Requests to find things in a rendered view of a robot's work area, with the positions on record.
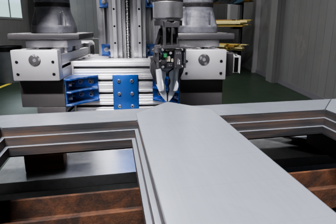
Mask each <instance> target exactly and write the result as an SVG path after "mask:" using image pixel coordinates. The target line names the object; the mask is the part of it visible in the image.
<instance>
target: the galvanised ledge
mask: <svg viewBox="0 0 336 224"><path fill-rule="evenodd" d="M249 141H250V142H251V143H253V144H254V145H255V146H256V147H258V148H259V149H260V150H261V151H262V152H264V153H265V154H266V155H267V156H268V157H270V158H271V159H272V160H273V161H274V162H276V163H277V164H278V165H279V166H280V167H282V168H291V167H301V166H312V165H322V164H333V163H336V159H334V158H332V157H330V156H329V155H327V154H325V153H324V152H322V151H320V150H319V149H317V148H315V147H314V146H312V145H310V144H309V143H304V142H300V141H295V140H291V139H287V138H283V137H276V138H263V139H249ZM137 181H138V180H137V173H136V167H135V161H134V155H133V149H122V150H117V149H114V150H100V151H86V152H73V153H67V161H66V164H65V167H64V168H63V169H51V170H40V171H29V172H26V168H25V161H24V156H19V157H10V159H9V160H8V161H7V162H6V164H5V165H4V166H3V167H2V169H1V170H0V195H4V194H15V193H26V192H36V191H47V190H57V189H68V188H79V187H89V186H100V185H110V184H121V183H132V182H137Z"/></svg>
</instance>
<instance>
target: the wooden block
mask: <svg viewBox="0 0 336 224"><path fill-rule="evenodd" d="M66 162H67V153H59V154H46V155H32V156H24V164H25V171H26V172H34V171H45V170H57V169H64V168H65V165H66Z"/></svg>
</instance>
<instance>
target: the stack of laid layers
mask: <svg viewBox="0 0 336 224"><path fill-rule="evenodd" d="M221 117H222V118H223V119H224V120H225V121H226V122H228V123H229V124H230V125H231V126H232V127H234V128H235V129H236V130H237V131H238V132H239V133H241V134H242V135H243V136H244V137H245V138H247V139H256V138H270V137H283V136H297V135H311V134H324V135H326V136H327V137H329V138H331V139H333V140H335V141H336V114H335V113H333V112H330V111H328V110H326V109H325V110H311V111H294V112H276V113H259V114H241V115H224V116H221ZM119 148H132V151H133V158H134V164H135V170H136V176H137V182H138V188H139V194H140V201H141V207H142V213H143V219H144V224H166V223H165V219H164V216H163V212H162V208H161V205H160V201H159V197H158V194H157V190H156V186H155V183H154V179H153V175H152V172H151V168H150V164H149V161H148V157H147V153H146V150H145V146H144V142H143V138H142V135H141V131H140V127H139V124H138V121H137V120H136V121H119V122H101V123H84V124H66V125H49V126H31V127H14V128H0V168H1V166H2V165H3V164H4V163H5V161H6V160H7V159H8V158H9V157H10V156H23V155H37V154H51V153H64V152H78V151H92V150H105V149H119Z"/></svg>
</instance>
